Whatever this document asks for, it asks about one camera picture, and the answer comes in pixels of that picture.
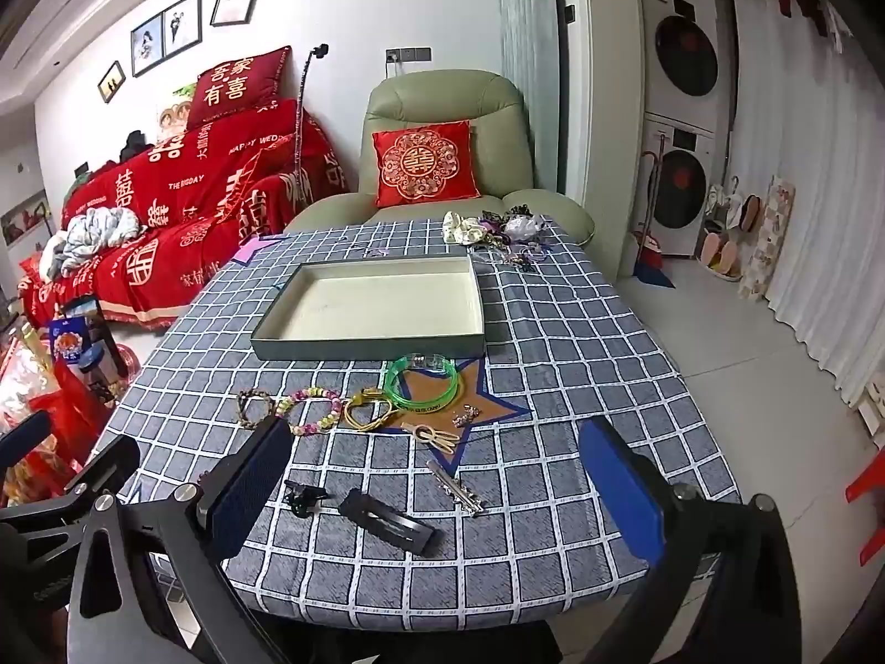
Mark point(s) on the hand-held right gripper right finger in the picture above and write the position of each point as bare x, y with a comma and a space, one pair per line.
622, 491

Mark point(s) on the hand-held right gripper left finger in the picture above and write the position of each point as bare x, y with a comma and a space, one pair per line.
250, 487

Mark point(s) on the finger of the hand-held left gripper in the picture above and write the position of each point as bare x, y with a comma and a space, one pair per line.
24, 446
104, 467

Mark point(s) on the small black claw clip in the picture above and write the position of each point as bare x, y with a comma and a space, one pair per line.
304, 496

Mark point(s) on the long black hair clip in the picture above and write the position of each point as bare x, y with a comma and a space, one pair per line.
387, 522

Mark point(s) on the silver jeweled hair clip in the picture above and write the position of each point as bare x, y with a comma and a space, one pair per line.
456, 490

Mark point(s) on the shallow grey tray box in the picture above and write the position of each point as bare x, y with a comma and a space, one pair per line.
377, 301

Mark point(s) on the red gift bags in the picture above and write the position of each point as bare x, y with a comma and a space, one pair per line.
48, 394

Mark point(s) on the blue gift box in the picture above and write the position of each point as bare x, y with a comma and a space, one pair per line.
79, 342

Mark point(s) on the checkered blue tablecloth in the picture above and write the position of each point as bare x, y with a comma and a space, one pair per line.
553, 359

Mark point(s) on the brown star mat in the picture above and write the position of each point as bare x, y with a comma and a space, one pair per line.
494, 401

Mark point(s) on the small metal earrings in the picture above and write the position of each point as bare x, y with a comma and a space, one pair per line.
468, 418

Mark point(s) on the beige hair clip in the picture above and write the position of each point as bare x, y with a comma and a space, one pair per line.
432, 437

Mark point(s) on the grey white clothes bundle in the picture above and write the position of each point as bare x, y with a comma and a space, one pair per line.
97, 232

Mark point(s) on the pink star mat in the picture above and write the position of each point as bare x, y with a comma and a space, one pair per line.
252, 249

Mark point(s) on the red broom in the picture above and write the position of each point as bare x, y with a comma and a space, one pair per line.
650, 249

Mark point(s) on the red plastic stool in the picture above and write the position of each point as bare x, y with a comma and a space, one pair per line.
871, 498

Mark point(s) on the pile of small hair accessories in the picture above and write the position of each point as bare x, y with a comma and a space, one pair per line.
515, 252

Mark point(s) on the slippers on floor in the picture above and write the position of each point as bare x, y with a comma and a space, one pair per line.
726, 235

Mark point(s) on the white sheer scrunchie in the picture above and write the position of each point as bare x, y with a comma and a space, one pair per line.
529, 225

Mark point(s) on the patterned floral board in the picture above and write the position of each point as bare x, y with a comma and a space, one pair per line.
771, 235

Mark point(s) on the leopard print scrunchie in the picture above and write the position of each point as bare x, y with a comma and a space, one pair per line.
517, 211

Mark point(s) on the cream scrunchie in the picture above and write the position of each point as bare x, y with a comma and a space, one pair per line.
460, 227

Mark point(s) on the red covered sofa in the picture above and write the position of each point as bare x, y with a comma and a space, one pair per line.
207, 173

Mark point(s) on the white washing machine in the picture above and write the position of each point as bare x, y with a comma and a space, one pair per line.
677, 183

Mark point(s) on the cartoon couple poster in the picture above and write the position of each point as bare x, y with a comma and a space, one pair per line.
176, 114

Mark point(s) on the white sheer curtain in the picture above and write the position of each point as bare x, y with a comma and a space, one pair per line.
816, 187

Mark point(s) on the flexible phone stand pole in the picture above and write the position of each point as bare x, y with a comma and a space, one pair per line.
301, 124

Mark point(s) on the red embroidered cushion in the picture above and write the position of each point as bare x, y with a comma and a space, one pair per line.
423, 162

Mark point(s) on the red printed pillow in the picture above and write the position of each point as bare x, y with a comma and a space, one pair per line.
238, 86

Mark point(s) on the black framed wedding photo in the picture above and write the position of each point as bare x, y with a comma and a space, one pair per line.
147, 45
182, 23

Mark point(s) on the green leather armchair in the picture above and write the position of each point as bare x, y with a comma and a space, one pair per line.
442, 100

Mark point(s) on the white tumble dryer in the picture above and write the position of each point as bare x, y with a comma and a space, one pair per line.
684, 55

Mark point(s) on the teal curtain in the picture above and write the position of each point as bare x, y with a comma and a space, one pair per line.
529, 48

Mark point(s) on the black framed certificate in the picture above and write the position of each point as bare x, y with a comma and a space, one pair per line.
234, 8

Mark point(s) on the small black picture frame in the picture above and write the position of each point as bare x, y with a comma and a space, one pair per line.
112, 81

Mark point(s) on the wall socket panel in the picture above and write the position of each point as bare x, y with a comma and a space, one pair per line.
408, 55

